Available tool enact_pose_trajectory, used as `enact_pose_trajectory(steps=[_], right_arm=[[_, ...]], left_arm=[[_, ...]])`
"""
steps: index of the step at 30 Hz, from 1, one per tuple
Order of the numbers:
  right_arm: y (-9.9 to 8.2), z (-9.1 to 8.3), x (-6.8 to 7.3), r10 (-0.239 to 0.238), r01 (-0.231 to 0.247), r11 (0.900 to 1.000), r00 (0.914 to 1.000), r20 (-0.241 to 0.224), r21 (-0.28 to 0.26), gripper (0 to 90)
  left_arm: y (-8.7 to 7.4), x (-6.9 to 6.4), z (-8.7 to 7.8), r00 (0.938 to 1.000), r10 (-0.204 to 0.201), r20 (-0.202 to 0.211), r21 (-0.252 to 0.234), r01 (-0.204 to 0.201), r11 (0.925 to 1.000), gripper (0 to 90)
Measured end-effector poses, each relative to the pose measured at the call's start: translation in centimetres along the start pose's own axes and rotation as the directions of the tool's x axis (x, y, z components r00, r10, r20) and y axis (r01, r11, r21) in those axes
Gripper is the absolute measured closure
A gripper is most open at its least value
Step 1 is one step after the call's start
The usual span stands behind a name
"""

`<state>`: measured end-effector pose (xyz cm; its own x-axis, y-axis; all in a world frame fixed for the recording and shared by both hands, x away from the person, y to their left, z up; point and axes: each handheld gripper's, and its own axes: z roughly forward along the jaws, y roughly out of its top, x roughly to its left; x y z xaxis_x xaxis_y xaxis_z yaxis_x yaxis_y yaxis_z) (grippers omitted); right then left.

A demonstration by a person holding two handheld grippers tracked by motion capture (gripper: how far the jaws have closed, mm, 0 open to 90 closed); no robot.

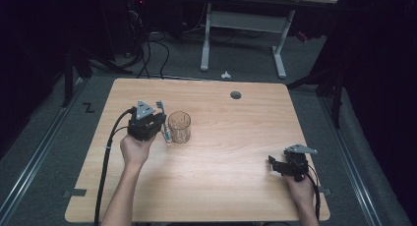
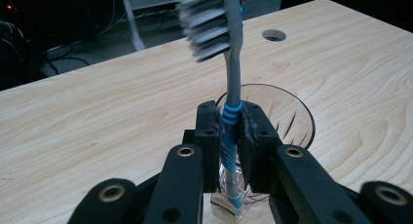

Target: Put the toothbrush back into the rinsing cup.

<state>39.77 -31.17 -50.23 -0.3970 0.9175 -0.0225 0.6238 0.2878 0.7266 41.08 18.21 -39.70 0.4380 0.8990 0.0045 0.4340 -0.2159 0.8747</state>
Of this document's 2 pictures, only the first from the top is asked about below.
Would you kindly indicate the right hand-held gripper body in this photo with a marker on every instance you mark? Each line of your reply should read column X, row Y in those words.
column 296, row 162

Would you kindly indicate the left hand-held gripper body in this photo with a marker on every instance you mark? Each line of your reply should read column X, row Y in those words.
column 144, row 123

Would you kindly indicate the blue and white toothbrush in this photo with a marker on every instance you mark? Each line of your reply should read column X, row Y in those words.
column 165, row 131

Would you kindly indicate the clear patterned glass cup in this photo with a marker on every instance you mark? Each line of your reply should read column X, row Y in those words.
column 179, row 127

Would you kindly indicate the person's right hand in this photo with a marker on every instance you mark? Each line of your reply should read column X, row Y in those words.
column 301, row 191

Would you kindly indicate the person's left hand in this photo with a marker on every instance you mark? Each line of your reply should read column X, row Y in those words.
column 134, row 152

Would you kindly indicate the grey tape strip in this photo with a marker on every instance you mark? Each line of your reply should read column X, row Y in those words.
column 324, row 190

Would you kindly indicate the round grey table grommet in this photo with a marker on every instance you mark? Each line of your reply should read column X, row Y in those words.
column 235, row 95

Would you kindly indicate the black metal stand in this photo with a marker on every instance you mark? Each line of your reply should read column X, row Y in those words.
column 69, row 75
column 337, row 98

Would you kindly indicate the small white floor object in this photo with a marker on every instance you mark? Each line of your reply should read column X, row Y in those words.
column 226, row 75

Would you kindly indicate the black tape strip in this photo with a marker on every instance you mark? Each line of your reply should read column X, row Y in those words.
column 76, row 193

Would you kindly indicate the small red floor object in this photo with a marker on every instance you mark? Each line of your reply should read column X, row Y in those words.
column 302, row 36

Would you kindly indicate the metal floor rail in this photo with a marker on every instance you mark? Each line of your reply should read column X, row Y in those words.
column 352, row 173
column 36, row 160

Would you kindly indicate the white table frame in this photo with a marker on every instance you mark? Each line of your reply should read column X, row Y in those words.
column 244, row 21

